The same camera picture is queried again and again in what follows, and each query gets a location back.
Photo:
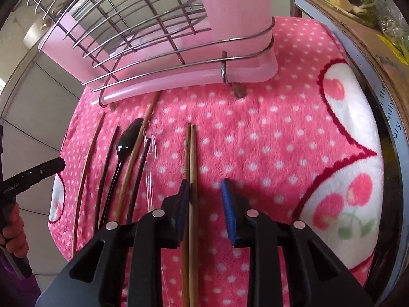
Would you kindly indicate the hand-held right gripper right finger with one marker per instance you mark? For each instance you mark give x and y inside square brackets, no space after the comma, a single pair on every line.
[228,211]

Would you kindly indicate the person's left forearm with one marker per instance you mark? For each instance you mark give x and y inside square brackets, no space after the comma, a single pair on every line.
[12,284]

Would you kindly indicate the light wooden chopstick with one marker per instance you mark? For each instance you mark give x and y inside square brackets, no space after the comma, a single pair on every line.
[193,166]

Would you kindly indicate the brown wooden chopstick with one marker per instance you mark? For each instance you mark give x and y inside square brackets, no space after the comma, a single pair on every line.
[187,153]
[132,156]
[84,179]

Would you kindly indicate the cardboard box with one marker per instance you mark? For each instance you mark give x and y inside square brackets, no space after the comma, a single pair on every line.
[361,28]

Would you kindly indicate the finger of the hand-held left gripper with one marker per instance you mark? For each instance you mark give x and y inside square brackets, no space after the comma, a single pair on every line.
[32,176]

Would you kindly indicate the pink polka dot blanket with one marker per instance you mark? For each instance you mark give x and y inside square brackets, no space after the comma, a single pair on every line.
[255,128]

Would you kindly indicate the dark brown chopstick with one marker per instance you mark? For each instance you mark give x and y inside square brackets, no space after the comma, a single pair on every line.
[139,176]
[108,174]

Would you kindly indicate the black plastic spoon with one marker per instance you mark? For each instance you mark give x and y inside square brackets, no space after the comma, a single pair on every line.
[127,140]

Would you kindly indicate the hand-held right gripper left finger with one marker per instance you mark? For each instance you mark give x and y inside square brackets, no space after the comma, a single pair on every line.
[183,198]

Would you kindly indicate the pink utensil cup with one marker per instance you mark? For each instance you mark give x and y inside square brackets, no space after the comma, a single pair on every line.
[236,3]

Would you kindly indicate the person's left hand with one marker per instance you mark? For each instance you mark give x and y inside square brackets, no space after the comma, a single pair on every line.
[14,233]

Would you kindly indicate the pink plastic drip tray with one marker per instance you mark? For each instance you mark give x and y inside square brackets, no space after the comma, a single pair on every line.
[191,80]

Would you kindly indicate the clear plastic spoon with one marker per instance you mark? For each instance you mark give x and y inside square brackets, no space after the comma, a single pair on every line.
[150,179]

